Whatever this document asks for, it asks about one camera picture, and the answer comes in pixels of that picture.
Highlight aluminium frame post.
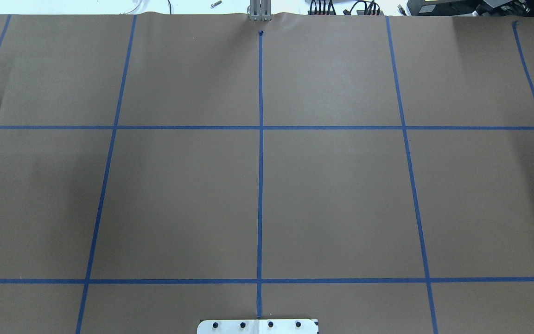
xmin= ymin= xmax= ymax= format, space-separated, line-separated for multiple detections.
xmin=247 ymin=0 xmax=273 ymax=22

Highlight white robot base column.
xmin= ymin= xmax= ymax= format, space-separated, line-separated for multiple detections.
xmin=197 ymin=319 xmax=319 ymax=334

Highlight black cable connectors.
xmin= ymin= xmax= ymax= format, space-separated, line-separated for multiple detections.
xmin=306 ymin=0 xmax=384 ymax=16

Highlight black monitor on stand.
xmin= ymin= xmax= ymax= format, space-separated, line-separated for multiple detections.
xmin=407 ymin=0 xmax=534 ymax=17

